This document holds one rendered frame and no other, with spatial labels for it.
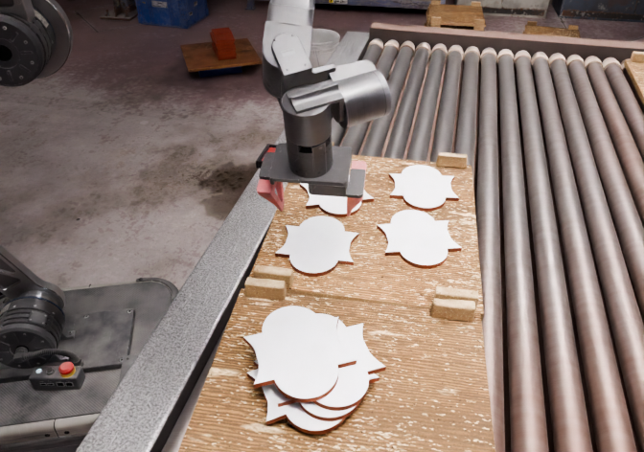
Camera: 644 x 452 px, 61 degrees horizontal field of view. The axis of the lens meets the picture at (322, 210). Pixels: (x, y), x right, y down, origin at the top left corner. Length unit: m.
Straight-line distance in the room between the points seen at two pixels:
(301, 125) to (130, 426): 0.41
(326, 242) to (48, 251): 1.86
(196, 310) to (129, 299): 1.06
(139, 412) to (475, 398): 0.41
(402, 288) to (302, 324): 0.18
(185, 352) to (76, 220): 1.99
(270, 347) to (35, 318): 1.08
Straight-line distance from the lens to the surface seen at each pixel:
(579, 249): 1.01
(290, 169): 0.71
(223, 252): 0.93
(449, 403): 0.72
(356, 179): 0.72
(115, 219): 2.68
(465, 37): 1.84
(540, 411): 0.76
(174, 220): 2.59
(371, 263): 0.87
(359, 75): 0.68
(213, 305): 0.85
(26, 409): 1.72
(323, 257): 0.87
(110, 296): 1.92
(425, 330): 0.78
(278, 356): 0.69
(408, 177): 1.06
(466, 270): 0.88
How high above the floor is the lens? 1.51
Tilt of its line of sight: 36 degrees down
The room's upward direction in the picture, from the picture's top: straight up
